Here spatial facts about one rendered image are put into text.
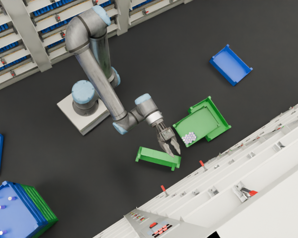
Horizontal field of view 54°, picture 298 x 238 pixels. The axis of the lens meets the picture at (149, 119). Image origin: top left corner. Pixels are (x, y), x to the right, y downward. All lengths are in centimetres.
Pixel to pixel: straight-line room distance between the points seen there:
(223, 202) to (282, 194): 25
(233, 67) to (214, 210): 204
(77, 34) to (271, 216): 122
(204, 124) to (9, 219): 145
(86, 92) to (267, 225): 161
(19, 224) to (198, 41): 195
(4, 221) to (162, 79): 152
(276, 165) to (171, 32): 202
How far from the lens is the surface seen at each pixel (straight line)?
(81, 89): 196
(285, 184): 51
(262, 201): 49
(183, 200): 110
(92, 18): 152
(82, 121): 217
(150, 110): 156
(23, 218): 178
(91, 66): 152
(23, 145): 234
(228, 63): 266
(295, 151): 83
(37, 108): 239
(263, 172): 78
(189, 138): 224
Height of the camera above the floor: 220
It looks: 73 degrees down
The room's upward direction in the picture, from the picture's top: 22 degrees clockwise
